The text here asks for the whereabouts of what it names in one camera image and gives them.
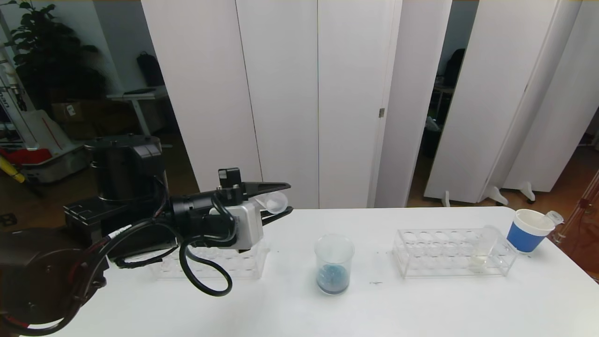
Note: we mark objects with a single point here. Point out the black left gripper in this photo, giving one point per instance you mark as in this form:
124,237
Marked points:
232,187

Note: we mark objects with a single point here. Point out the test tube with red liquid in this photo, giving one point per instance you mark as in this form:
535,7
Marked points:
276,202

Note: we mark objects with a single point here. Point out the test tube with yellowish liquid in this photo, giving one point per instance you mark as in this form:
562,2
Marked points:
481,256

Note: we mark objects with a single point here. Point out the clear plastic test tube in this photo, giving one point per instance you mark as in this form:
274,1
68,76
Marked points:
554,217

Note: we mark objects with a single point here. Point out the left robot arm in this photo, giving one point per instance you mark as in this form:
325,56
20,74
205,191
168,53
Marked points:
126,168

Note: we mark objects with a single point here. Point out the clear acrylic test tube rack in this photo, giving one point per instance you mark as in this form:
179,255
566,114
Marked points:
243,267
449,262

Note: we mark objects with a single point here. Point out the clear glass beaker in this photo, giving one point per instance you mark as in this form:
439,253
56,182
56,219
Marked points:
333,278

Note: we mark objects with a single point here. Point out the white folding partition with hinge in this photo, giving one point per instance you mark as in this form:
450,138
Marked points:
281,93

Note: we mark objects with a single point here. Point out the white standing desk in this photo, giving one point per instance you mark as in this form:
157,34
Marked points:
138,96

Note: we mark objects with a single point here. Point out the black backpack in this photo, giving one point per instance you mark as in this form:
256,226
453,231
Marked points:
149,70

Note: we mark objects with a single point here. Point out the brown cardboard box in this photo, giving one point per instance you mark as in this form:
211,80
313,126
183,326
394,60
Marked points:
70,111

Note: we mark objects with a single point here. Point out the black chair behind partitions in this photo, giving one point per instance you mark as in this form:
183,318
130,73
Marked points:
454,68

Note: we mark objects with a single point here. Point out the white machine base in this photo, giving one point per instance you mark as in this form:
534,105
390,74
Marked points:
40,135

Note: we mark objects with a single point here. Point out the white folding partition with feet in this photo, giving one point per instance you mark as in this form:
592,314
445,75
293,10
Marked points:
491,93

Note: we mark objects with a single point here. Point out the red plastic part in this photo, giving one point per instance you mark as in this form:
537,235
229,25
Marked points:
25,156

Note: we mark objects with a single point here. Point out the blue and white paper cup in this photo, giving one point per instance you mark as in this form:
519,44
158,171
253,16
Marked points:
523,237

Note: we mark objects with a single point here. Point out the dark green potted plant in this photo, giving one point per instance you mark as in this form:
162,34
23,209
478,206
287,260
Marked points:
51,56

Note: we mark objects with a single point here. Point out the black floor power strip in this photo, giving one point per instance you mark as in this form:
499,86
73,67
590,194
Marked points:
7,219

